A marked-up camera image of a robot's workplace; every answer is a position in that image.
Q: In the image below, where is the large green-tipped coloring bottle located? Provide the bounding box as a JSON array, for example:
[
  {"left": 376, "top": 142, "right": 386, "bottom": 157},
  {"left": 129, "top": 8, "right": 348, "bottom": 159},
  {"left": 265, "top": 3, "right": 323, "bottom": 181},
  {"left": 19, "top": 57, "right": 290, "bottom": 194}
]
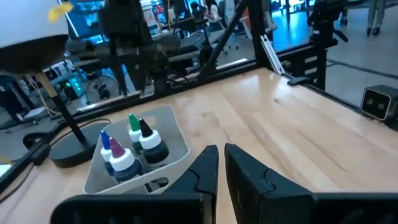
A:
[{"left": 127, "top": 113, "right": 144, "bottom": 156}]

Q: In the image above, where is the grey plastic bin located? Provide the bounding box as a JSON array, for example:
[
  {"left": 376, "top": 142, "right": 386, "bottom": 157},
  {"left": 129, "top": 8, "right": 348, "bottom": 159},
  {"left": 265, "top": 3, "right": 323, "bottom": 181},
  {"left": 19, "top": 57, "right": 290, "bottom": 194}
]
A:
[{"left": 82, "top": 105, "right": 193, "bottom": 195}]

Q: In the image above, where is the small yellow tag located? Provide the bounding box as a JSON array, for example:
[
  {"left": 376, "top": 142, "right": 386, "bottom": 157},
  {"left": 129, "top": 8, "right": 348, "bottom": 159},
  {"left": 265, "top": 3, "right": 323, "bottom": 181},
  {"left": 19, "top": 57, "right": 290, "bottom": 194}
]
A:
[{"left": 47, "top": 2, "right": 75, "bottom": 23}]

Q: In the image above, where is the person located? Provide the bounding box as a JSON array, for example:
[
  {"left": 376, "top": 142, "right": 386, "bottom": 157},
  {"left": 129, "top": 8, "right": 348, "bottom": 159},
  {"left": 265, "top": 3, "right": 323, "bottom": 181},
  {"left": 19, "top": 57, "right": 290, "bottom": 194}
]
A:
[
  {"left": 366, "top": 0, "right": 387, "bottom": 37},
  {"left": 189, "top": 0, "right": 222, "bottom": 21}
]

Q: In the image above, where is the large black-tipped coloring bottle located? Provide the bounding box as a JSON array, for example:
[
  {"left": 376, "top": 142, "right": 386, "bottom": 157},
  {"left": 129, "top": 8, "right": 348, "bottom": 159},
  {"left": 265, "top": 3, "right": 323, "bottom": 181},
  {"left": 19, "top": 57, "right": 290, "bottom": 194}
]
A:
[{"left": 138, "top": 118, "right": 170, "bottom": 165}]

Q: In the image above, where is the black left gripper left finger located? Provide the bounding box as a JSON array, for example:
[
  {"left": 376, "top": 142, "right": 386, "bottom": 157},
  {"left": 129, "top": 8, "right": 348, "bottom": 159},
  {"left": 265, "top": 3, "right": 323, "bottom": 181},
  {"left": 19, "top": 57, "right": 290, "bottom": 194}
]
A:
[{"left": 163, "top": 144, "right": 220, "bottom": 196}]

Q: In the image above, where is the large blue-tipped coloring bottle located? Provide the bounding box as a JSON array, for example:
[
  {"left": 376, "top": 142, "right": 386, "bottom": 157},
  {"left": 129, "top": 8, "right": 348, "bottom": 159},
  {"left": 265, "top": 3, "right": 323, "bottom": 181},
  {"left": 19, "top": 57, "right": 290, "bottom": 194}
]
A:
[{"left": 99, "top": 129, "right": 115, "bottom": 177}]

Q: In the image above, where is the white globe table lamp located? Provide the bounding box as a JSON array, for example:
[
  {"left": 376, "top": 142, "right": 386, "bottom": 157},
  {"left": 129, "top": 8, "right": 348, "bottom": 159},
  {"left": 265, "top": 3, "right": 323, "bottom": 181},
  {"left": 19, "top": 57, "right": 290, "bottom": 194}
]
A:
[{"left": 0, "top": 0, "right": 111, "bottom": 169}]

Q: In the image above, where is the black stand post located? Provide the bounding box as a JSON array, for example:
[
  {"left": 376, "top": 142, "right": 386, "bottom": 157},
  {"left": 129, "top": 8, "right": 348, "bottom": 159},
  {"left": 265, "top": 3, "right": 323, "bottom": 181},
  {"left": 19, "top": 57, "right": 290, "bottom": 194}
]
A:
[{"left": 287, "top": 0, "right": 349, "bottom": 91}]

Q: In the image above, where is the large purple-tipped coloring bottle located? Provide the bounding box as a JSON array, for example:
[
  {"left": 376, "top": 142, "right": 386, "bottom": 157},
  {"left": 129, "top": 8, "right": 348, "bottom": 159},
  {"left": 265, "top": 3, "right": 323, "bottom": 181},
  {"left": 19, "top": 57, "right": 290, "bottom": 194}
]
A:
[{"left": 108, "top": 137, "right": 145, "bottom": 183}]

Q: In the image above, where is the grey monitor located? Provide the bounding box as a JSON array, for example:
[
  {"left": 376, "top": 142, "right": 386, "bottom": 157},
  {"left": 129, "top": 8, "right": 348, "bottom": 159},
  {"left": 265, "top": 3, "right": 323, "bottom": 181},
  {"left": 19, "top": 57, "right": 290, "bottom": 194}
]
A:
[{"left": 63, "top": 0, "right": 108, "bottom": 45}]

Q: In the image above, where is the device with green lights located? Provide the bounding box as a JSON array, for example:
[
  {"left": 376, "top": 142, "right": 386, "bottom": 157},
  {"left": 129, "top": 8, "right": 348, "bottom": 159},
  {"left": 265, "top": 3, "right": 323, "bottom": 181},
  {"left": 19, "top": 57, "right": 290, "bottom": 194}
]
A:
[{"left": 62, "top": 76, "right": 85, "bottom": 100}]

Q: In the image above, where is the table-level camera box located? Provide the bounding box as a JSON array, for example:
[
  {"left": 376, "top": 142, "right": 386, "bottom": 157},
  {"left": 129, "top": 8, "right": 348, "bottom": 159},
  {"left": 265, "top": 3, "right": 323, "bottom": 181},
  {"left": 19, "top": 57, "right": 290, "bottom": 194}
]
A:
[{"left": 359, "top": 84, "right": 398, "bottom": 123}]

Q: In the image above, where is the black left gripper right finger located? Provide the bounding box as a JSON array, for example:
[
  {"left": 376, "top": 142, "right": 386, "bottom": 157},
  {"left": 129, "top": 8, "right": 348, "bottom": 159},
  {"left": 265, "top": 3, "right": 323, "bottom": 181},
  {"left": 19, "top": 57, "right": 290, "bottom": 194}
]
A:
[{"left": 224, "top": 142, "right": 315, "bottom": 224}]

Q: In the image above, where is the silver aluminium extrusion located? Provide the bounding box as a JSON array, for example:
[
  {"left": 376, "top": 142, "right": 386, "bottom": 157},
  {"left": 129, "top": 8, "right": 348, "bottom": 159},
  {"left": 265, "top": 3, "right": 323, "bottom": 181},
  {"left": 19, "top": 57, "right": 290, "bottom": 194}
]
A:
[{"left": 260, "top": 34, "right": 286, "bottom": 76}]

